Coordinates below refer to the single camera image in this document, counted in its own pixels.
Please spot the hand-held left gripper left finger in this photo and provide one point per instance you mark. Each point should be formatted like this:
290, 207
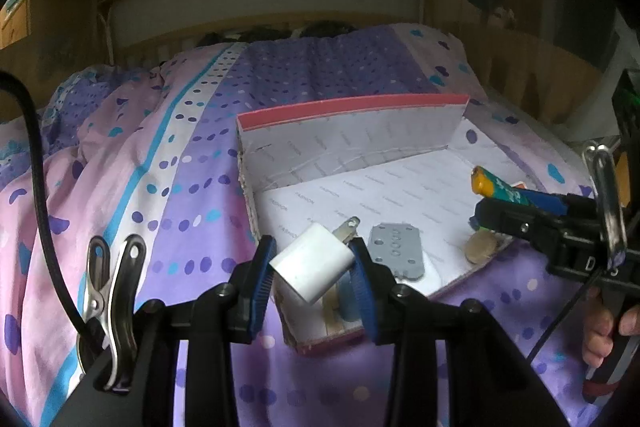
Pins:
261, 282

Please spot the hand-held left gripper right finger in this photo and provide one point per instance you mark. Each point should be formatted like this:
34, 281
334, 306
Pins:
364, 302

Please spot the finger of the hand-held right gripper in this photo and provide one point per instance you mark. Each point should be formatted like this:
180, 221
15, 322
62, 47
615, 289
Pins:
510, 219
546, 202

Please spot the light blue eraser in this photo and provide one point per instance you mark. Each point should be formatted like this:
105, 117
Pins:
347, 302

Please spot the green and yellow battery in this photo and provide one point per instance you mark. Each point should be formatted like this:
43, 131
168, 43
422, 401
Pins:
492, 183

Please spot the beige round cap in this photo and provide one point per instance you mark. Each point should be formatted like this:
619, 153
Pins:
480, 247

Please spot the white plug charger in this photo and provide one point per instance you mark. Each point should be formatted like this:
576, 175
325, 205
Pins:
310, 262

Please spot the grey plate with holes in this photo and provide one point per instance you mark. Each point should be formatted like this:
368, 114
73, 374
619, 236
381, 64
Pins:
397, 252

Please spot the pink cardboard box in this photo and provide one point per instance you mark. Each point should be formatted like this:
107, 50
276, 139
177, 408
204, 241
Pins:
350, 147

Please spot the person's right hand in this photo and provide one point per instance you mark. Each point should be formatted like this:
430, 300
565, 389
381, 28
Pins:
597, 332

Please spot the metal spring clip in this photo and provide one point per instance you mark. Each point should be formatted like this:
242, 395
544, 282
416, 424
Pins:
607, 202
117, 302

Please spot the purple dotted bedsheet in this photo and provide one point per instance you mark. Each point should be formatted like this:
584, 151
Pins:
150, 157

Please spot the dark cloth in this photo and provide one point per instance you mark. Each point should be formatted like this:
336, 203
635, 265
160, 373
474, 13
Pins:
320, 29

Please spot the brown cardboard box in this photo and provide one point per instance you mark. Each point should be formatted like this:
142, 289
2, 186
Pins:
12, 19

